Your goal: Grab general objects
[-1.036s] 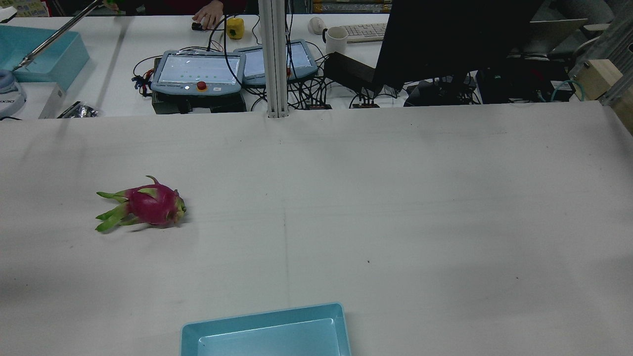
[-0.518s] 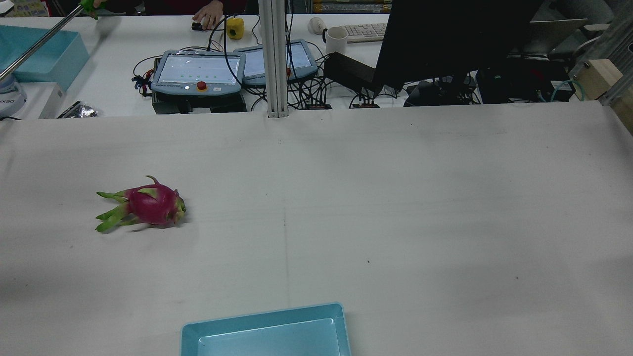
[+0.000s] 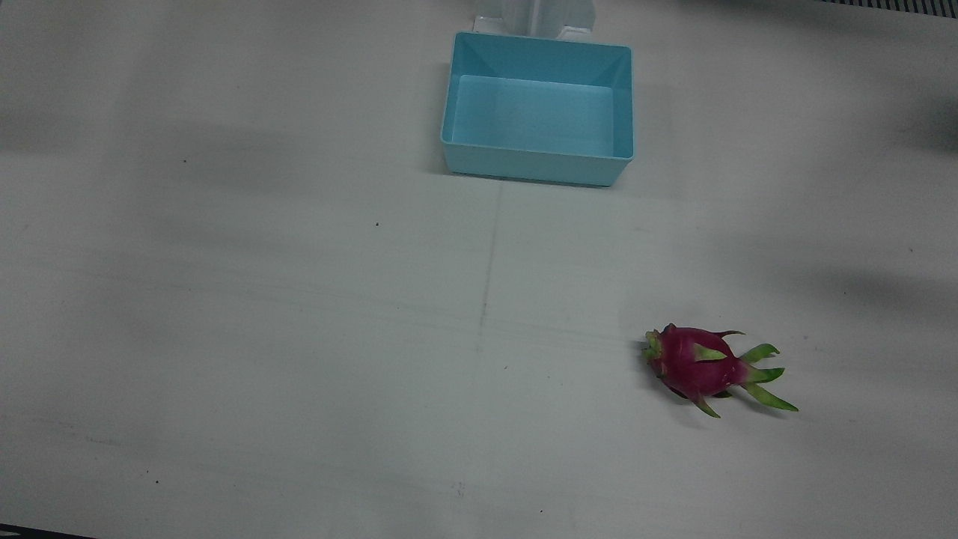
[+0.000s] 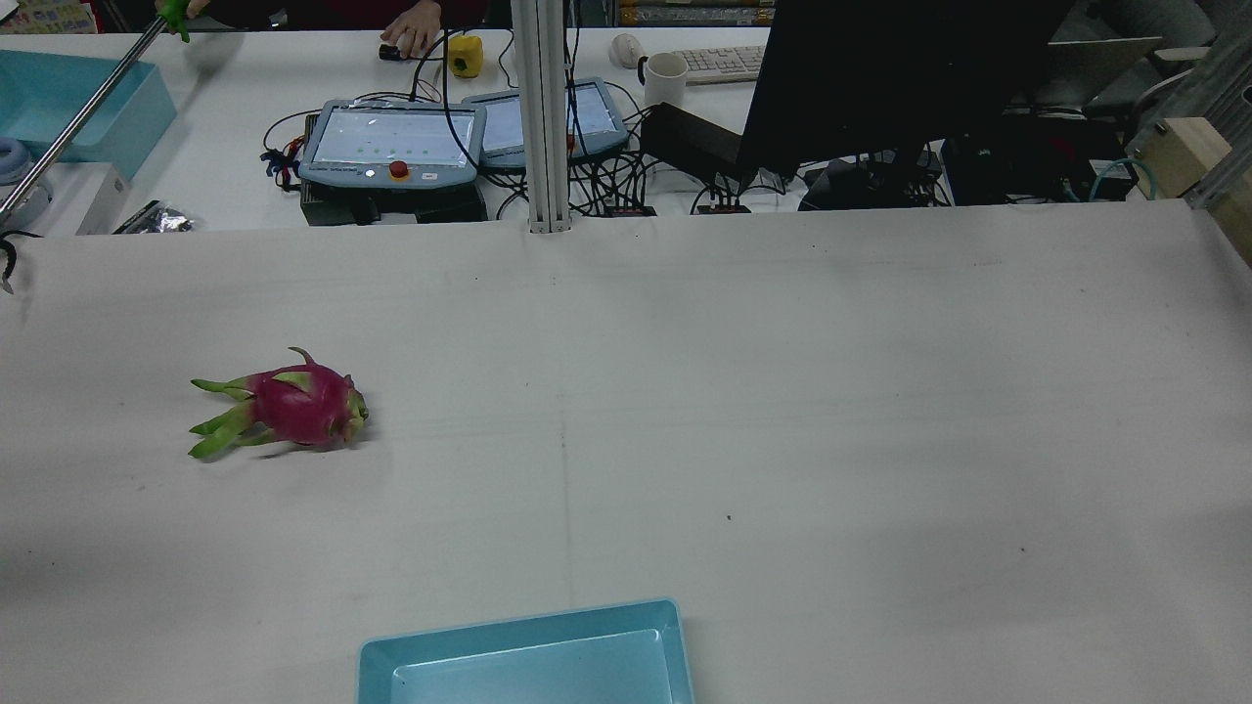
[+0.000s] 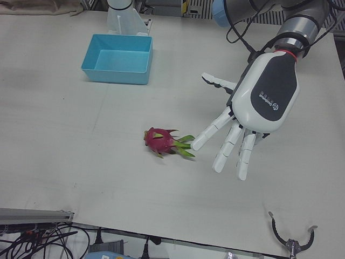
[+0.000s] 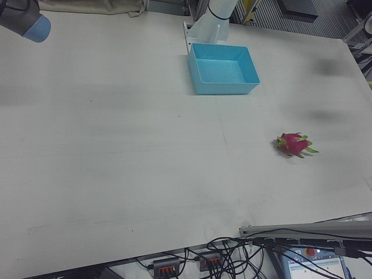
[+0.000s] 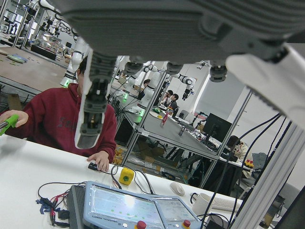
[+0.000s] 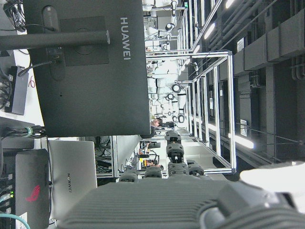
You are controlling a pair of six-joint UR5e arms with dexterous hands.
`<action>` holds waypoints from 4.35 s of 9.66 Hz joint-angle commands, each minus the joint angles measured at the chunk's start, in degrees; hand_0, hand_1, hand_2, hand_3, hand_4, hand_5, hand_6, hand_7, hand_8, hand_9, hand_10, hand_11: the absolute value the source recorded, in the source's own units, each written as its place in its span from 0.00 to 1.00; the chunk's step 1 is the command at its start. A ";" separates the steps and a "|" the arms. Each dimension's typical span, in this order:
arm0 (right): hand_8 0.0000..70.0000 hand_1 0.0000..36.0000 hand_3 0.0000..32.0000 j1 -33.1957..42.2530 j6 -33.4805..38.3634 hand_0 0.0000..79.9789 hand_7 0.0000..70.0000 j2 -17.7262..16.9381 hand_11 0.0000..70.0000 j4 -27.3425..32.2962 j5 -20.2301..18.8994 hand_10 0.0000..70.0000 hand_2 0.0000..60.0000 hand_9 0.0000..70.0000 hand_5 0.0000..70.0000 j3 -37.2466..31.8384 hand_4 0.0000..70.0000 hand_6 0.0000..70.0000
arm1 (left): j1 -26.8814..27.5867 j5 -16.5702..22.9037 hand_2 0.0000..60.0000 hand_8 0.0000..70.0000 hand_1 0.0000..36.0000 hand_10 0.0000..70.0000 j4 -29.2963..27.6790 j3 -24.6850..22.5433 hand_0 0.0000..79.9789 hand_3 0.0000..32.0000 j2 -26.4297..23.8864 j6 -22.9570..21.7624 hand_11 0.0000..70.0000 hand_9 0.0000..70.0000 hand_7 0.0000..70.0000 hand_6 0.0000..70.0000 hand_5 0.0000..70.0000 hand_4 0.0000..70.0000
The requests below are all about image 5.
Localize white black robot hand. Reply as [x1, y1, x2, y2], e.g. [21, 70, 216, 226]
[190, 49, 301, 181]

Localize red dragon fruit green leaves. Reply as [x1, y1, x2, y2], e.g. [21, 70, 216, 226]
[143, 127, 197, 159]

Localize small light blue plastic bin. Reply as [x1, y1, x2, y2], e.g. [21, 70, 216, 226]
[80, 33, 154, 85]

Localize metal claw grabber tool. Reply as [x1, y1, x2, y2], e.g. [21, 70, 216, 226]
[267, 211, 319, 259]

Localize dark grey equipment box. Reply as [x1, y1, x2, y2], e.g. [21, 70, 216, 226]
[88, 240, 125, 253]

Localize teach pendant with red button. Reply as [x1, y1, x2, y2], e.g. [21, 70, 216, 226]
[86, 250, 130, 259]

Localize beige cloth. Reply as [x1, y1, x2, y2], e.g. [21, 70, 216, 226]
[0, 0, 84, 17]

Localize black power strip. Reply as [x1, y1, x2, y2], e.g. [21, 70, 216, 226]
[0, 223, 54, 235]

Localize black cable along robot arm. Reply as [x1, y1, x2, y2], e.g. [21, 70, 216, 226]
[225, 0, 335, 59]

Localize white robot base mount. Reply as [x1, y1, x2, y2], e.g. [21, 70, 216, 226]
[107, 0, 153, 37]

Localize aluminium profile post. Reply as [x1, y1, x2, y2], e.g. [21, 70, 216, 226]
[0, 207, 75, 224]

